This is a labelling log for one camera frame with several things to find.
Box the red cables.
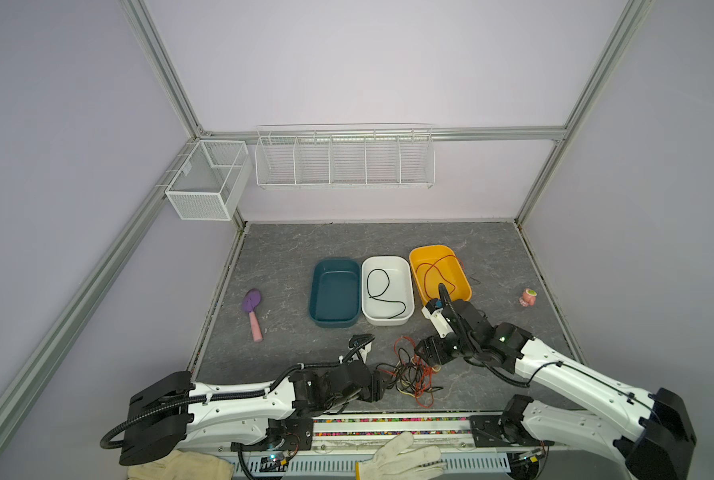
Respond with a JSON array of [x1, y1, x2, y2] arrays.
[[376, 335, 445, 410]]

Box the red cable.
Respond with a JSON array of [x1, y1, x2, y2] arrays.
[[422, 254, 461, 301]]

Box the black cable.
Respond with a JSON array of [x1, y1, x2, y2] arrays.
[[365, 268, 409, 320]]

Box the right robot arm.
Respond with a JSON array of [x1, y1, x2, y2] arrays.
[[415, 298, 697, 479]]

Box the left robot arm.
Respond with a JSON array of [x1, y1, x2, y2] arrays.
[[100, 357, 386, 466]]

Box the white plastic bin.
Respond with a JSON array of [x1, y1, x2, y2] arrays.
[[361, 256, 415, 327]]

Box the teal plastic bin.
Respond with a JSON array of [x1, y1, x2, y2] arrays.
[[309, 258, 361, 328]]

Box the yellow plastic bin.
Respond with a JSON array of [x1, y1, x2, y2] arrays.
[[409, 245, 473, 304]]

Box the right white work glove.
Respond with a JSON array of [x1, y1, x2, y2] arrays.
[[355, 432, 445, 480]]

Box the white work glove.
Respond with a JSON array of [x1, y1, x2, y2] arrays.
[[127, 450, 235, 480], [355, 432, 445, 480]]

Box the pink toy cup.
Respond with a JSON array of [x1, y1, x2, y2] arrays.
[[519, 289, 538, 307]]

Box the purple pink brush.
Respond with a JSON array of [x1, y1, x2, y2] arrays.
[[241, 288, 263, 343]]

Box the left white work glove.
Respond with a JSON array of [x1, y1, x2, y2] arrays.
[[127, 450, 235, 480]]

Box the small white mesh basket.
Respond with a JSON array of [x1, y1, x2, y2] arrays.
[[165, 140, 252, 221]]

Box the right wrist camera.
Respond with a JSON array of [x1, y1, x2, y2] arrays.
[[422, 299, 454, 338]]

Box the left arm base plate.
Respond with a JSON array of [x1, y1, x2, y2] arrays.
[[261, 418, 314, 451]]

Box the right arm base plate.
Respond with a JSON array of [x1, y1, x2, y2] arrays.
[[469, 414, 555, 448]]

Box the long white wire rack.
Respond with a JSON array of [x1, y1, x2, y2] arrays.
[[255, 123, 436, 189]]

